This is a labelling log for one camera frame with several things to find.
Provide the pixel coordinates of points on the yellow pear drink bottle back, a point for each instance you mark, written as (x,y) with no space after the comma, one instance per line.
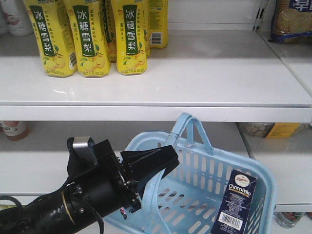
(158,23)

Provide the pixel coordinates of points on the yellow pear drink bottle middle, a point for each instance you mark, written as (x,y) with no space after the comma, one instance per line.
(86,20)

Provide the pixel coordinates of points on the yellow pear drink bottle left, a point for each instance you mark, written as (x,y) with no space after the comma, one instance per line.
(54,37)

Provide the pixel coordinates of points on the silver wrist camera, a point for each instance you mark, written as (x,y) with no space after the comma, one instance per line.
(83,147)

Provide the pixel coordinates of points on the cracker bag blue label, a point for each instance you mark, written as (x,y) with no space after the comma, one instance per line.
(292,21)

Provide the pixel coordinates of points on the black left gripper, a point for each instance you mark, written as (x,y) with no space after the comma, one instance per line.
(129,179)

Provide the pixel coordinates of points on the small jar bottom right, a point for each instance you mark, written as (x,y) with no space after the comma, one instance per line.
(288,220)

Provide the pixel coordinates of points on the white store shelving unit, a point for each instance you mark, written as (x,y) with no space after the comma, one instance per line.
(219,65)

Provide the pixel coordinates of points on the yellow snack package lower shelf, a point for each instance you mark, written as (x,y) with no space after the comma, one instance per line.
(271,129)

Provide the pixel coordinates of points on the white bottle upper left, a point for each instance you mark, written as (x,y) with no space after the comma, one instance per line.
(16,17)

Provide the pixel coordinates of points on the yellow pear drink bottle right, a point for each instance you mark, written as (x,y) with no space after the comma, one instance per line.
(130,25)

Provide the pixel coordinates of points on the peach juice bottle lower shelf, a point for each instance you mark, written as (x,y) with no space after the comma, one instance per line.
(15,130)

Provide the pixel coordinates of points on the dark blue Chocofello cookie box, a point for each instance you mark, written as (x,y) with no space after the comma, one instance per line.
(236,203)

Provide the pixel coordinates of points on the light blue plastic basket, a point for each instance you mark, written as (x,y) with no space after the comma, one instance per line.
(187,200)

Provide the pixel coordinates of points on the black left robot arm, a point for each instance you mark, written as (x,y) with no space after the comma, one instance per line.
(97,185)

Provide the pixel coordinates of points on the yellow pear drink bottle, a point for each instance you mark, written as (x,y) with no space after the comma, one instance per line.
(54,37)
(86,20)
(158,23)
(130,25)

